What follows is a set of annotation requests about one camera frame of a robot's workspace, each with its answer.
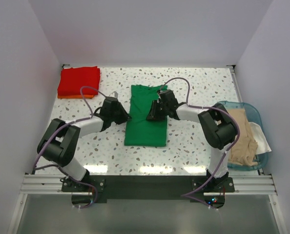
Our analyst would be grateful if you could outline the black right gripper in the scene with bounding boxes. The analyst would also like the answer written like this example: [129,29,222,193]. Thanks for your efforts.
[146,100,169,121]

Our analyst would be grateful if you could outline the green t shirt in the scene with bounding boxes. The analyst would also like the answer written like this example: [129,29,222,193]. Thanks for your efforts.
[124,85,167,147]

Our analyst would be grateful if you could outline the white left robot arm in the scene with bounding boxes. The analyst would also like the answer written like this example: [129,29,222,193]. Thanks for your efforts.
[34,97,132,191]

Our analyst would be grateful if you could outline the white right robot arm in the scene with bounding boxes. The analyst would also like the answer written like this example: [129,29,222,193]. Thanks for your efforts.
[146,90,240,192]

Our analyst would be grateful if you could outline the folded orange t shirt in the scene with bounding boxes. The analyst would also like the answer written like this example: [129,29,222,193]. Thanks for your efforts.
[57,95,94,99]

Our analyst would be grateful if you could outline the folded red t shirt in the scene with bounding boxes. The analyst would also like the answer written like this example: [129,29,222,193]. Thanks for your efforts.
[57,66,101,95]

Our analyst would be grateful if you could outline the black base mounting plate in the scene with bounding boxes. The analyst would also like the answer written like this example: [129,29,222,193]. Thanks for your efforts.
[60,175,235,209]

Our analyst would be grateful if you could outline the beige t shirt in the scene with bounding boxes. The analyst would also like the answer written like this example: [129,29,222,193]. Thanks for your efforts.
[228,109,258,166]

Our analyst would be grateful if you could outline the clear blue plastic bin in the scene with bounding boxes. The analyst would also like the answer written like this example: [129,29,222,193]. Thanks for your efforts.
[219,100,269,171]

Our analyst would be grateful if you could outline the white t shirt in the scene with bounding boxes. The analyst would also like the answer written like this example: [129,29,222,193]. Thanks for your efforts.
[249,122,272,155]

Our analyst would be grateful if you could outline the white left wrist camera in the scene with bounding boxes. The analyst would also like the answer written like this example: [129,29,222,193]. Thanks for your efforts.
[110,91,119,98]

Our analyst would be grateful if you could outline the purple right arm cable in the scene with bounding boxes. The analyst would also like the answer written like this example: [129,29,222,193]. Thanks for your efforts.
[157,77,241,210]

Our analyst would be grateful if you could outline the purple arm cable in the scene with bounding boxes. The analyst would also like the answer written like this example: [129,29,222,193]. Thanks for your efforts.
[32,86,109,210]
[157,77,241,210]

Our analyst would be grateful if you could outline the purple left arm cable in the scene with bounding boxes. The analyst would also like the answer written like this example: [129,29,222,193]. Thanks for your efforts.
[32,86,109,210]

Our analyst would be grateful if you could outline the aluminium frame rail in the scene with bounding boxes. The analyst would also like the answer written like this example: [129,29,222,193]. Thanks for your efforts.
[20,175,277,195]

